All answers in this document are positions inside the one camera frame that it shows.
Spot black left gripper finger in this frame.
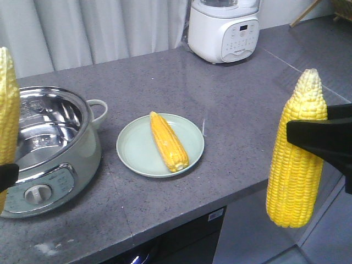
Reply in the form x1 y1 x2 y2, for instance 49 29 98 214
0 163 19 192

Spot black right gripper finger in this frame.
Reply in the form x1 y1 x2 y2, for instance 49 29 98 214
286 103 351 194

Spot yellow corn cob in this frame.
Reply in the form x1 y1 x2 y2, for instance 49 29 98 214
1 47 20 211
149 111 189 173
266 68 328 228

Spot sage green electric pot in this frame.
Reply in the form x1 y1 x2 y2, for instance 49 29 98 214
1 86 108 218

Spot grey side cabinet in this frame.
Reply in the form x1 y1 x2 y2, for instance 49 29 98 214
301 190 351 263

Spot grey cabinet door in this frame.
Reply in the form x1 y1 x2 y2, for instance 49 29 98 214
213 174 344 263

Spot mint green plate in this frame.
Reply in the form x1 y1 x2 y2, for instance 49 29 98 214
116 113 205 178

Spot wooden folding dish rack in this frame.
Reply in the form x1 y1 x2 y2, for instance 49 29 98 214
289 1 351 28

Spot white pleated curtain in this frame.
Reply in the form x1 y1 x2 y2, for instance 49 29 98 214
1 1 190 78

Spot black disinfection cabinet with drawers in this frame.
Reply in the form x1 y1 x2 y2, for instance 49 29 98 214
104 206 227 263

